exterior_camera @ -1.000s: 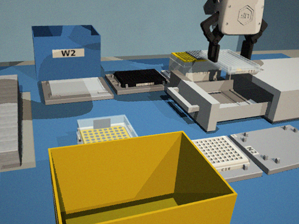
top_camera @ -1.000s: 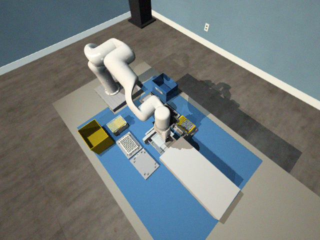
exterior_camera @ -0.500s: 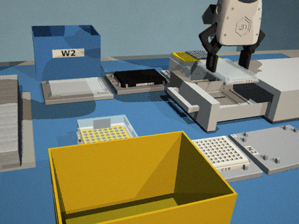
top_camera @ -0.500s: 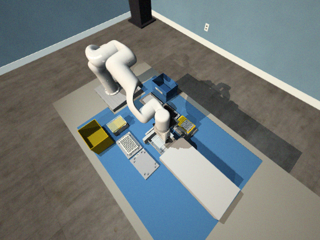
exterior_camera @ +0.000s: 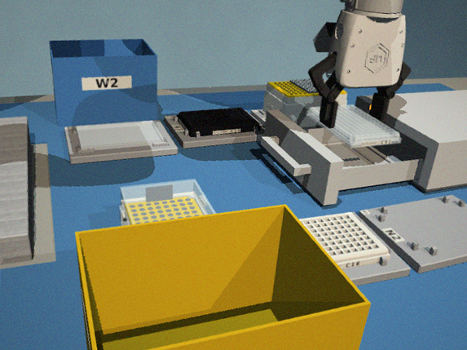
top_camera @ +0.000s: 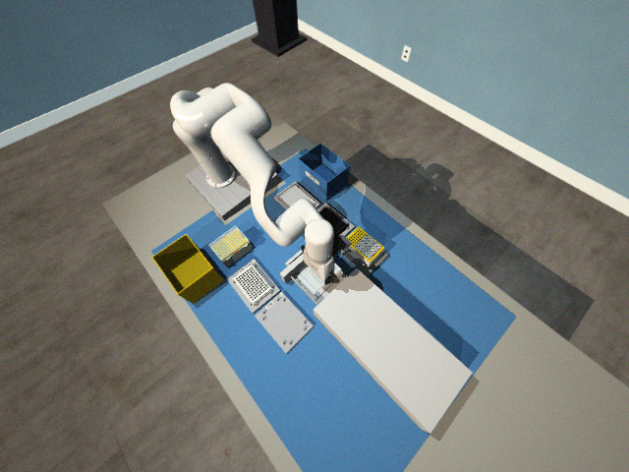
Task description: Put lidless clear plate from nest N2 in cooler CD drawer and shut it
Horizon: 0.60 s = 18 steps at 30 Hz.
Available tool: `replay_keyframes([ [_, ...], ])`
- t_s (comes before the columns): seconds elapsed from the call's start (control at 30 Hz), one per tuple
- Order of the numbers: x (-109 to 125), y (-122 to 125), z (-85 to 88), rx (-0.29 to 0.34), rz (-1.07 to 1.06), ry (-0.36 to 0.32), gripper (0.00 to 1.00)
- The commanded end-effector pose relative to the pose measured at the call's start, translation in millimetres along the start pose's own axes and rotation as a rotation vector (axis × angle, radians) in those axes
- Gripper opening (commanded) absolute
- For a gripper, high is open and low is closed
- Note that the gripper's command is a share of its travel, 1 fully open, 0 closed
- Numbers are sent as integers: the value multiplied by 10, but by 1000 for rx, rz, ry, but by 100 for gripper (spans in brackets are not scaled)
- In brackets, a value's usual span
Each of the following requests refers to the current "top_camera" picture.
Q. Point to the blue bench mat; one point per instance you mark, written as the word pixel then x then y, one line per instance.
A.
pixel 331 415

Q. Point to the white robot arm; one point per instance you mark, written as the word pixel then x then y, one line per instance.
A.
pixel 200 114

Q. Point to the yellow open-top bin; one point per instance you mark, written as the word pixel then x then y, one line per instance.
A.
pixel 185 267

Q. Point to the blue open-top bin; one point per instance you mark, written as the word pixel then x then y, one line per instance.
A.
pixel 324 171

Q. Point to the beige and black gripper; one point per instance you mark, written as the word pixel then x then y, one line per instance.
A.
pixel 324 271

